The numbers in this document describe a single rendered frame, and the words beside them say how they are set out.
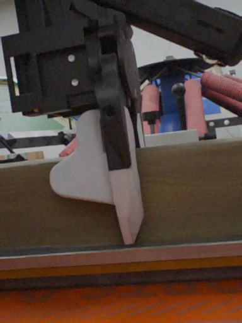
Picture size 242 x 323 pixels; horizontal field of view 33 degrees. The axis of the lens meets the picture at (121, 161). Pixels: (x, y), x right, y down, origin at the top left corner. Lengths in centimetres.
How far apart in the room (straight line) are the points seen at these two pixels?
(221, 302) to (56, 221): 13
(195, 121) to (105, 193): 81
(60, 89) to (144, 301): 15
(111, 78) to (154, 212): 10
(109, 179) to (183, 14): 12
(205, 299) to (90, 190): 10
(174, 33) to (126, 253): 15
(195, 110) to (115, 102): 86
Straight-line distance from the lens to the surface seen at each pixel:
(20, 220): 31
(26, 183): 31
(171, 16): 29
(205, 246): 28
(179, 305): 27
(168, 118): 137
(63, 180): 28
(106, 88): 25
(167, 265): 31
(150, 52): 483
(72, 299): 30
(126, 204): 26
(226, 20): 29
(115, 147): 26
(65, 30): 28
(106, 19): 28
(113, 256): 28
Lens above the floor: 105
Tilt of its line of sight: 2 degrees down
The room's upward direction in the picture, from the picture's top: 7 degrees counter-clockwise
